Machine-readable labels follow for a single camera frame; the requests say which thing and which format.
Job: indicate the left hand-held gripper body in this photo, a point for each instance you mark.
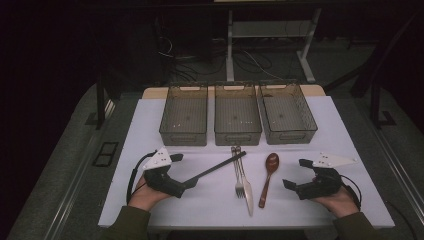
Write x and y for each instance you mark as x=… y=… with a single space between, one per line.
x=159 y=181

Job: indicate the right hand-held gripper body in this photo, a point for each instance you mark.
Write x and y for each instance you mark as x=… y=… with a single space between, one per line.
x=321 y=181

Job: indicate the brown wooden spoon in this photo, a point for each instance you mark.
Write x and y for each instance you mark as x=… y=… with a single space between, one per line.
x=271 y=163

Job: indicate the clear brown plastic bin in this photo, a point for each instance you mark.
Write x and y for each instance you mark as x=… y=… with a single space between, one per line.
x=286 y=115
x=184 y=116
x=237 y=116

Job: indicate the silver metal knife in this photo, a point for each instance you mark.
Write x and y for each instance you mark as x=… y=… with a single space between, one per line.
x=247 y=193

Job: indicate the silver metal fork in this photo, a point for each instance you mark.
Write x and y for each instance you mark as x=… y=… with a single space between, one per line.
x=237 y=173

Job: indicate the person's left hand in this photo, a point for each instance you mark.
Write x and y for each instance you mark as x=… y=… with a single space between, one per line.
x=146 y=198

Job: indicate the person's right hand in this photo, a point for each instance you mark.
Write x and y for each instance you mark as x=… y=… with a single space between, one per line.
x=341 y=201

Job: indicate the white table mat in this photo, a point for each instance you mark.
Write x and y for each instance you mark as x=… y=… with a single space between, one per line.
x=213 y=206

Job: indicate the white metal stand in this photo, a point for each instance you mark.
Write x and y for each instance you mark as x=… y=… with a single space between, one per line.
x=230 y=50

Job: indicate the metal floor rail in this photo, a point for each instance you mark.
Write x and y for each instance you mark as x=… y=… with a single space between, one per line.
x=71 y=196
x=400 y=166

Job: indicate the black metal post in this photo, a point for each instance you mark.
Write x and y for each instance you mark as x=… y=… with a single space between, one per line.
x=376 y=106
x=100 y=103

